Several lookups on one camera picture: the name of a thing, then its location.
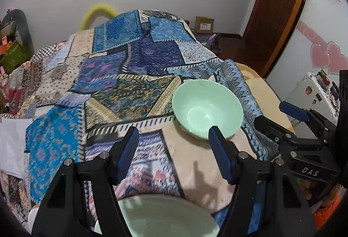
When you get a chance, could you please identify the white plate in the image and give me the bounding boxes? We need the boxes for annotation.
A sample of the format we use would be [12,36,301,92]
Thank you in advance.
[27,205,40,233]

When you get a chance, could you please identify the cardboard box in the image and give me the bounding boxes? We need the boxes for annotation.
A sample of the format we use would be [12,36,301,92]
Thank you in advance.
[195,16,215,34]

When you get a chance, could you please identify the pink bunny toy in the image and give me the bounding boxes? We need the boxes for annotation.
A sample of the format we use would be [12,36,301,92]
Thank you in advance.
[0,67,9,102]

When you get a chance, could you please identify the person's right hand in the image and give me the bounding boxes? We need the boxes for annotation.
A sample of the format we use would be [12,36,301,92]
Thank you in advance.
[300,180,341,207]

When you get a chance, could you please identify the mint green plate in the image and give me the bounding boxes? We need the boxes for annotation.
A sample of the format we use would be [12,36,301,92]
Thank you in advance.
[93,194,221,237]

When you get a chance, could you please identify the yellow hoop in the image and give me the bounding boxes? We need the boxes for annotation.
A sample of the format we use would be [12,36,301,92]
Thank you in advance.
[80,3,118,31]

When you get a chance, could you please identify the green patterned box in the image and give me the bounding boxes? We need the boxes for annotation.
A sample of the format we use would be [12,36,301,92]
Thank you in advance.
[1,41,33,74]

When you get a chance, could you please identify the orange sleeve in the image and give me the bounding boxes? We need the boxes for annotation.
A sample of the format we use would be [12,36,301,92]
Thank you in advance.
[313,190,341,230]

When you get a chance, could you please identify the brown wooden door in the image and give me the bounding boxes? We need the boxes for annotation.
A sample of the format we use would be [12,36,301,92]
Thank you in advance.
[243,0,305,77]

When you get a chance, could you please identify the grey plush toy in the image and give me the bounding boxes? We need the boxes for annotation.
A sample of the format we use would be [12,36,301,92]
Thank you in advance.
[1,9,32,47]

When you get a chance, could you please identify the white folded cloth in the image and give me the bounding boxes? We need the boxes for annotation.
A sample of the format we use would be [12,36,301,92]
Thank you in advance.
[0,119,32,179]

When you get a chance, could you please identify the small mint green bowl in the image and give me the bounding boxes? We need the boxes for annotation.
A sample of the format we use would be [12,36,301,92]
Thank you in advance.
[172,80,244,140]

